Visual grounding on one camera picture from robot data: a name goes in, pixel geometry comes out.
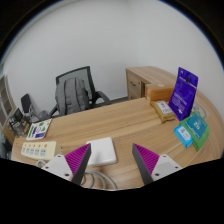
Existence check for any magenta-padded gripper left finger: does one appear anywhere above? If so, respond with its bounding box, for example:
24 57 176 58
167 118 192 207
41 142 92 186

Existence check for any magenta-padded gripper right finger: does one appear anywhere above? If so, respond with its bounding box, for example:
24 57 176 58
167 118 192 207
131 143 184 186

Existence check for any blue packet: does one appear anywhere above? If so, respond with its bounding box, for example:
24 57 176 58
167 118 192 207
173 124 195 149

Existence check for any printed paper leaflet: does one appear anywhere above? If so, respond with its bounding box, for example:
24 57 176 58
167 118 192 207
25 117 54 141

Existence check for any green packet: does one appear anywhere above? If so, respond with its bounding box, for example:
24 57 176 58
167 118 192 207
179 111 211 152

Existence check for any teal packet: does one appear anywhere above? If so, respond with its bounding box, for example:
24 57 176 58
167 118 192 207
185 114 209 140

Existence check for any tan labelled box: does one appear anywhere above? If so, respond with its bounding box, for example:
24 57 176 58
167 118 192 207
149 99 177 124

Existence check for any black bag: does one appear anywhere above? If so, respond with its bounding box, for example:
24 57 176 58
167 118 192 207
0 137 13 160

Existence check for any dark cardboard box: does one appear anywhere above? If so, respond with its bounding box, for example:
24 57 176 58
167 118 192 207
6 107 33 138

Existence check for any grey backpack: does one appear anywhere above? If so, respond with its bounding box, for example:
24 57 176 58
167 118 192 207
54 77 91 116

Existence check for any small black chair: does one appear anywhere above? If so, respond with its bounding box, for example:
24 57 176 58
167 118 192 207
20 93 51 123

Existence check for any orange box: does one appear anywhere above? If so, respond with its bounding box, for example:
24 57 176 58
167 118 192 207
144 83 176 103

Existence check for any purple standing pouch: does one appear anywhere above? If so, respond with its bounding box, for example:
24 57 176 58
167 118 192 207
167 66 200 122

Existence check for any wooden drawer unit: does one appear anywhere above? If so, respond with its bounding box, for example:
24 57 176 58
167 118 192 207
125 65 188 101

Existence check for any black mesh office chair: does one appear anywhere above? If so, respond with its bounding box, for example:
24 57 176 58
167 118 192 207
49 65 112 118

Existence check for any white coiled power cable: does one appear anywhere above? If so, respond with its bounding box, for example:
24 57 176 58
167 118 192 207
34 159 118 191

